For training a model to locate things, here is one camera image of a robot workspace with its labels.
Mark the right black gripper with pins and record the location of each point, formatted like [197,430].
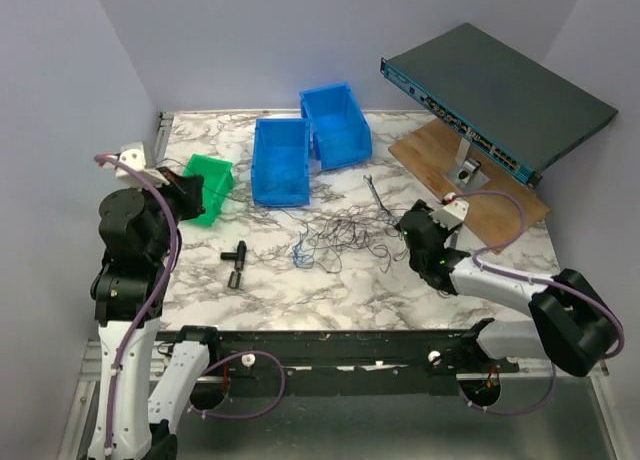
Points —
[421,206]

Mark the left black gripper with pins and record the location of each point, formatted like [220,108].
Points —
[188,189]

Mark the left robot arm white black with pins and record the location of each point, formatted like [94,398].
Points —
[136,420]

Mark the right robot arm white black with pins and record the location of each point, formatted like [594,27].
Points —
[566,321]

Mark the green plastic bin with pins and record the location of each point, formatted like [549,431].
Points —
[218,183]

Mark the small silver wrench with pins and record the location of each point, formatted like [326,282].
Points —
[377,199]

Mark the wooden board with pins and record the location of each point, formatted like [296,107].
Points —
[428,154]

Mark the blue plastic bin left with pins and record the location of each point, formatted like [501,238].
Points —
[280,176]

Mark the blue plastic bin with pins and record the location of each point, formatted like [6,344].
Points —
[341,136]
[280,176]

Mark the blue plastic bin right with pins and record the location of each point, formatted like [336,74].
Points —
[341,136]

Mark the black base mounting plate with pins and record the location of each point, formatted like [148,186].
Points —
[340,363]

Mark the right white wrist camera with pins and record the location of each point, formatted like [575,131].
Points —
[452,213]

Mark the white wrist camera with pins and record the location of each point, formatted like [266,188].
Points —
[452,213]
[134,156]

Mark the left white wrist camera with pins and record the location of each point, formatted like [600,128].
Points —
[134,156]

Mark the metal switch stand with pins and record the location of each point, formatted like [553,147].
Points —
[466,172]

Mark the aluminium frame rail left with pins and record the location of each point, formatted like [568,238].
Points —
[137,238]

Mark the black T-handle tool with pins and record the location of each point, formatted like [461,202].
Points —
[238,257]

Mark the dark network switch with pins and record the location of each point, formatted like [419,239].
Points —
[517,112]

